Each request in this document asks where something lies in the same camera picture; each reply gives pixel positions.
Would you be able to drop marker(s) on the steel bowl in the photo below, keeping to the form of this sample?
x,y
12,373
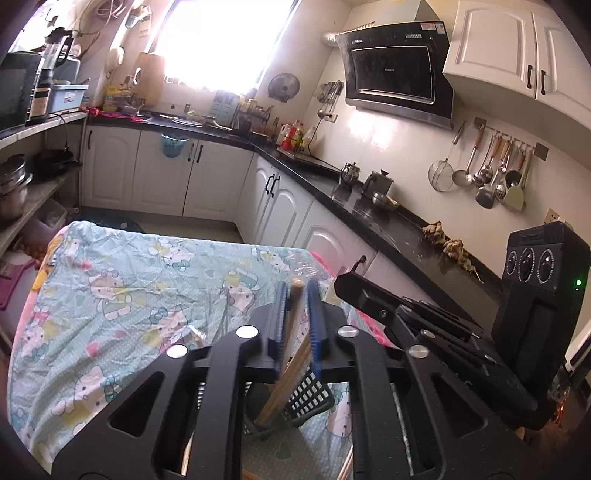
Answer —
x,y
384,201

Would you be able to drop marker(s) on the blue plastic box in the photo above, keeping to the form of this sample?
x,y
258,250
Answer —
x,y
67,99

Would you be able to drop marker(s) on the small steel teapot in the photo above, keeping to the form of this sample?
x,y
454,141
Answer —
x,y
351,174

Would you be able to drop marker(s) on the large steel ladle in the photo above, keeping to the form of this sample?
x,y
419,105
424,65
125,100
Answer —
x,y
485,197

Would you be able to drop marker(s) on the black blender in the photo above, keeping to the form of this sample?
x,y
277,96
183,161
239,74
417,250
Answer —
x,y
46,78

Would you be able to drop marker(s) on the purple plastic bin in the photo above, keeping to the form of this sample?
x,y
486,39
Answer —
x,y
16,284

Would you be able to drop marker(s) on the black range hood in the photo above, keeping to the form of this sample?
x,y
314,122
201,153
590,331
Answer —
x,y
392,69

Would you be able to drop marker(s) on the black microwave oven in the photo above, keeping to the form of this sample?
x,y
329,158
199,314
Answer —
x,y
16,92

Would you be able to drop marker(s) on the blue hanging bin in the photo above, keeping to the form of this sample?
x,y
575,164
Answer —
x,y
171,146

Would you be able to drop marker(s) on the white hanging scoop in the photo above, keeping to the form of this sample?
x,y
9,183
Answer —
x,y
115,60

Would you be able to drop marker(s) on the round wall fan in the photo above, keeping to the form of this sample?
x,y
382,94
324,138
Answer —
x,y
283,86

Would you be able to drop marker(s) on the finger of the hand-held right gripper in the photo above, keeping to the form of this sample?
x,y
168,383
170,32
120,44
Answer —
x,y
443,323
364,297

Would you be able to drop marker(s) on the wall power socket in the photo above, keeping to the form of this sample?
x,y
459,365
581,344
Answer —
x,y
556,217

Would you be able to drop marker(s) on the wall utensil rail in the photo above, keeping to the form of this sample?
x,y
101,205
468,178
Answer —
x,y
540,151

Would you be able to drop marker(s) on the pale green spatula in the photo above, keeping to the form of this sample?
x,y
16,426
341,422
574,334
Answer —
x,y
513,198

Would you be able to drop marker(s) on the pale cutting board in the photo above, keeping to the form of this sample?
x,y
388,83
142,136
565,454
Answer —
x,y
150,81

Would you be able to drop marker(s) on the teal knife rack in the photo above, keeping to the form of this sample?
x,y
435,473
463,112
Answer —
x,y
225,110

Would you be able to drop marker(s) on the pile of wooden chopsticks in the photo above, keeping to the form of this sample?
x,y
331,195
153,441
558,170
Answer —
x,y
302,357

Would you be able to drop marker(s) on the kitchen window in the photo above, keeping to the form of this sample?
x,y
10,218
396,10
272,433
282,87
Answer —
x,y
217,41

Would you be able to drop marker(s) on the white cabinets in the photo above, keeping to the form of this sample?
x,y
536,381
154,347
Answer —
x,y
212,180
498,41

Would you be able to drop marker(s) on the ginger root pile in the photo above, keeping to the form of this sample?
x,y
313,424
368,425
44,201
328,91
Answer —
x,y
450,247

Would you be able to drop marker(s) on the hanging small kitchen tools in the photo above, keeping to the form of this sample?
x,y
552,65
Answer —
x,y
330,94

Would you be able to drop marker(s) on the red label oil bottle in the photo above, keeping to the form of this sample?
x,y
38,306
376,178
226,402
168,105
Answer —
x,y
288,138

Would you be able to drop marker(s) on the green plastic utensil basket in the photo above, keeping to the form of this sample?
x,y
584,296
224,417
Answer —
x,y
314,397

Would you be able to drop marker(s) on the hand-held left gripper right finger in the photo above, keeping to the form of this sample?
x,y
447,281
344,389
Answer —
x,y
315,323

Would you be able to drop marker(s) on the large steel teapot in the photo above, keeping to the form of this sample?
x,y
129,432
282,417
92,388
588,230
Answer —
x,y
376,183

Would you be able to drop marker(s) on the white lower cabinets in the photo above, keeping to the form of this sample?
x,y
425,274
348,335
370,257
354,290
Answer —
x,y
212,180

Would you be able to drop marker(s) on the black dish rack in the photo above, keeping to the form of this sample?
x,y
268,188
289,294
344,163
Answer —
x,y
254,120

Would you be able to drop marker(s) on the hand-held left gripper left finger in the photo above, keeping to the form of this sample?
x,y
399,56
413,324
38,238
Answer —
x,y
277,323

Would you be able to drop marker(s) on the black frying pan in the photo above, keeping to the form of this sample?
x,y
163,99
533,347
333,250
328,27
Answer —
x,y
53,164

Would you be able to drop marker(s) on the black kitchen countertop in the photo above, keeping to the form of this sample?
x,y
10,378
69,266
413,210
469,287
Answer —
x,y
369,217

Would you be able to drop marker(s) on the metal shelf rack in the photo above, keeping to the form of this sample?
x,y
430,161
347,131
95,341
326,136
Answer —
x,y
27,134

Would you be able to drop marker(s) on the cartoon cat printed tablecloth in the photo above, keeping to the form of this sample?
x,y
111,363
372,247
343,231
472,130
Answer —
x,y
138,286

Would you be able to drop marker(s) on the light bamboo chopstick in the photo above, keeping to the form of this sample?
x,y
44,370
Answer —
x,y
296,304

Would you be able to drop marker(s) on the white upper cabinets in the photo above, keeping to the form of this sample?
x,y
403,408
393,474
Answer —
x,y
498,41

